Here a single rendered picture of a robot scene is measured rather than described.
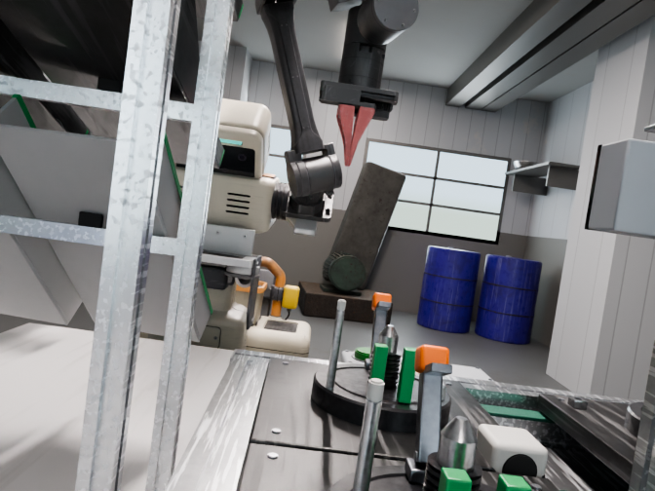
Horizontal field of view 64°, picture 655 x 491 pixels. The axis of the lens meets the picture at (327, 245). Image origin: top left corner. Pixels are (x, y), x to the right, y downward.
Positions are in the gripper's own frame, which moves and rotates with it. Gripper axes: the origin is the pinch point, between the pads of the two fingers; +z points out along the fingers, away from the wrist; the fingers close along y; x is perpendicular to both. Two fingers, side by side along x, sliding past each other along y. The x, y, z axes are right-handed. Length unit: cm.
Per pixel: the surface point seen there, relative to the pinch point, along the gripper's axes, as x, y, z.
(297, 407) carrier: -22.4, -2.6, 26.6
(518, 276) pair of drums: 532, 245, 32
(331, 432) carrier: -27.0, 0.4, 26.7
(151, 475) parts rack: -23.8, -14.8, 34.0
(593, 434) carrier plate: -19.3, 27.7, 26.5
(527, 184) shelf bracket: 619, 275, -87
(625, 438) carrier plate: -19.6, 30.9, 26.3
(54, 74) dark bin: -22.7, -28.5, -0.5
